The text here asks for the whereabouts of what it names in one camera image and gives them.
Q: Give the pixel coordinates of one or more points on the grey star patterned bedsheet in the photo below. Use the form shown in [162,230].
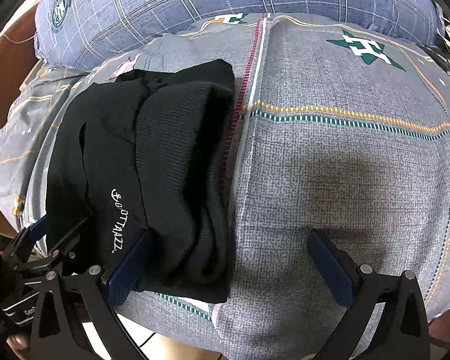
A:
[334,128]

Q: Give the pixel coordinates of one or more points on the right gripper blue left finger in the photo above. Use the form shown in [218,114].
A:
[122,272]

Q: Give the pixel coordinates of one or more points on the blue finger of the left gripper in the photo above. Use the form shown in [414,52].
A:
[37,230]

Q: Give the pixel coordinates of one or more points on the black pants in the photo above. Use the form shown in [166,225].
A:
[136,162]

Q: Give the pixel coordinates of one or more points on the blue plaid pillow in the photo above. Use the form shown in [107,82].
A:
[84,33]

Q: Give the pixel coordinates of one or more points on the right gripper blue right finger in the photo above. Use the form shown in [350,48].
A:
[336,267]

